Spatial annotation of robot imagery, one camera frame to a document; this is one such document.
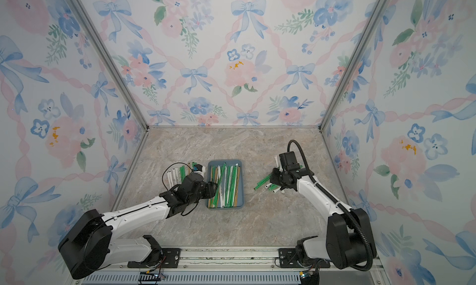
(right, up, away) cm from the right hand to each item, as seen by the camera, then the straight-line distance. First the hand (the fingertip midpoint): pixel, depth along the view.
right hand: (275, 176), depth 88 cm
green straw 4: (-20, -6, +5) cm, 21 cm away
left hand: (-28, -3, -3) cm, 28 cm away
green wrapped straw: (-48, 0, +11) cm, 49 cm away
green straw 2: (-27, -5, 0) cm, 27 cm away
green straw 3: (-23, 0, +9) cm, 25 cm away
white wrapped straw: (-53, -2, +9) cm, 54 cm away
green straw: (-29, -11, 0) cm, 31 cm away
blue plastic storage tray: (-17, -13, 0) cm, 21 cm away
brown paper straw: (-18, -5, +5) cm, 20 cm away
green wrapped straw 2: (0, -6, +5) cm, 7 cm away
